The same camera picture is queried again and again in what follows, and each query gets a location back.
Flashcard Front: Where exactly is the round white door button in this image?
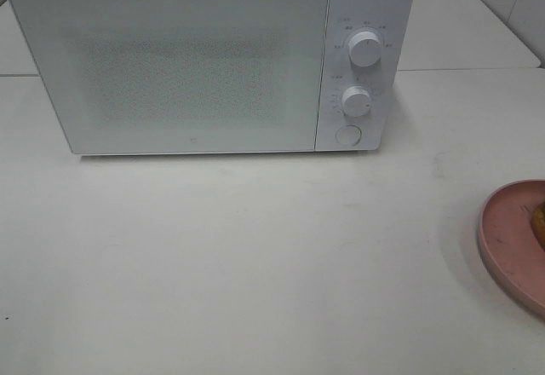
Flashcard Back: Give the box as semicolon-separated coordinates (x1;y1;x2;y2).
336;125;362;147

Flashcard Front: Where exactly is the white microwave door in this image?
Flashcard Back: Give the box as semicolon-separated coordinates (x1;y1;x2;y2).
11;0;328;155

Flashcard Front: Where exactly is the pink round plate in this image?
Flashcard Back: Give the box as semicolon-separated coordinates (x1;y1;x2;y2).
477;180;544;320

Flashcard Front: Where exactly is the burger with lettuce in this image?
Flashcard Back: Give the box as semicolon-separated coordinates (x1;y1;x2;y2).
530;202;545;249

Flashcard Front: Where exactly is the white microwave oven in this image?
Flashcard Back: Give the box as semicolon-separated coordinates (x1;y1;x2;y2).
6;0;416;157

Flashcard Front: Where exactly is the upper white microwave knob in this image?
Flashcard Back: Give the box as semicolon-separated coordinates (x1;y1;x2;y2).
347;29;382;68

